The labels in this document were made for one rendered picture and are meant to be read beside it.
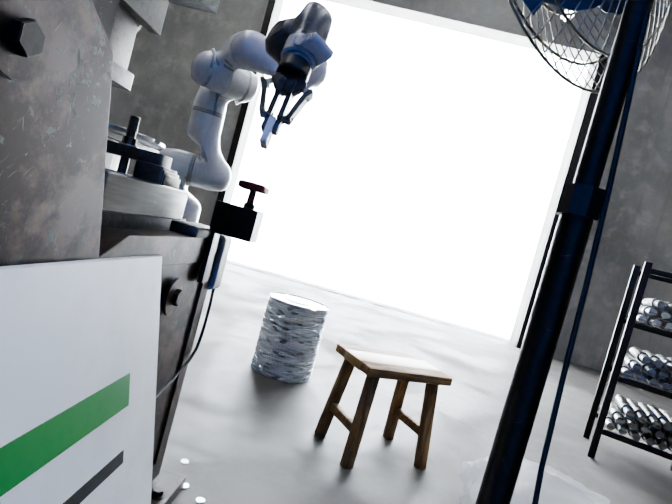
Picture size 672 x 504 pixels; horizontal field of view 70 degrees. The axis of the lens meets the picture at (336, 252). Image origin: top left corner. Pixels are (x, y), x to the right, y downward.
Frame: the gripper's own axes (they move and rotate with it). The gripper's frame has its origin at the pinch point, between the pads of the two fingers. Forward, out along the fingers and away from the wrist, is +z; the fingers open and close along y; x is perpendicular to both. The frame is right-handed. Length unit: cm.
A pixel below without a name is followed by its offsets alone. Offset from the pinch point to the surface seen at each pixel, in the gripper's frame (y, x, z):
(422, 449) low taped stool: -65, -86, 48
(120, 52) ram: 25.9, 18.0, 4.0
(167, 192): 10.6, 8.4, 24.2
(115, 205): 10.9, 21.3, 34.3
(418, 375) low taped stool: -56, -70, 28
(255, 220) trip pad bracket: -3.2, -5.2, 18.8
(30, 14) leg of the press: 7, 55, 31
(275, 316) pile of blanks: 2, -122, 11
